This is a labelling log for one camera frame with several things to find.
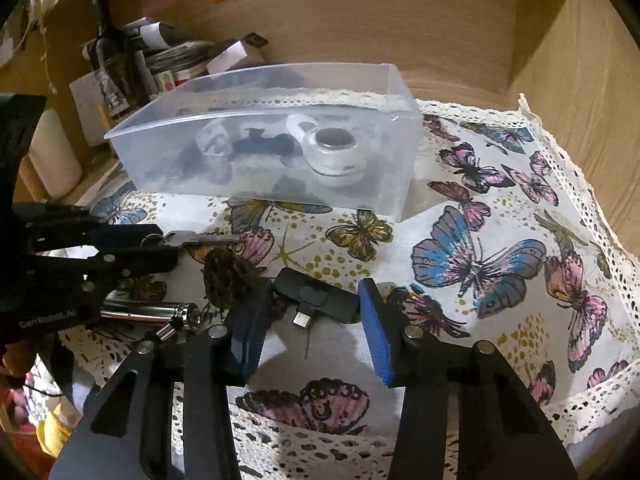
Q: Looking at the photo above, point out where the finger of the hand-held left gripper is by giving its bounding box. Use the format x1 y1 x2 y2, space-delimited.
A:
14 202 165 253
20 246 180 293

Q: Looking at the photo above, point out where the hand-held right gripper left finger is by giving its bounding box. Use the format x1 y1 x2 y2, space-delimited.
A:
50 280 274 480

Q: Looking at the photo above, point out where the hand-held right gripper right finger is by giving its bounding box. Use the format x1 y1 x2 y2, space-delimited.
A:
357 277 579 480

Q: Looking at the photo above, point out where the silver key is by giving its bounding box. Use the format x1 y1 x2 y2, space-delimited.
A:
142 231 242 252

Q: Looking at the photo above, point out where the black USB adapter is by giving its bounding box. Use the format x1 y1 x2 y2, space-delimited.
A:
272 267 361 332

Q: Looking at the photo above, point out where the translucent plastic box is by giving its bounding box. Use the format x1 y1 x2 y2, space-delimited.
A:
104 62 423 223

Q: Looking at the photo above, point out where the person's left hand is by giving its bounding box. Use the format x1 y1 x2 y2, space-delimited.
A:
0 342 38 388

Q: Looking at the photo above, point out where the silver metal cylinder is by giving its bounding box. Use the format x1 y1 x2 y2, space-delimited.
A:
100 300 202 343

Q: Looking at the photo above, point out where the brown pine cone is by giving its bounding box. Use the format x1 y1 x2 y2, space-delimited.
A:
202 249 261 308

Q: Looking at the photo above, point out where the small white cube charger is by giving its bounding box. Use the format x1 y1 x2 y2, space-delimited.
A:
195 122 233 158

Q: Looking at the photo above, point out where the butterfly print tablecloth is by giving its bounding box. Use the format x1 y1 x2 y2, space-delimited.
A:
50 87 640 480

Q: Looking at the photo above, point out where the black clip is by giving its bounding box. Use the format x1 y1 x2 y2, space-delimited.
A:
231 130 301 161

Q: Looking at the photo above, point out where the dark glass bottle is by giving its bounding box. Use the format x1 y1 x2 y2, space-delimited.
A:
89 0 151 116

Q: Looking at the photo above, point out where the white round clip-on lens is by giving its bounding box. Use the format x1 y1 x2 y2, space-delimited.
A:
287 114 366 188

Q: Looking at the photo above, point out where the yellow cloth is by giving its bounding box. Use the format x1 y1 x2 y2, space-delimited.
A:
35 402 76 458

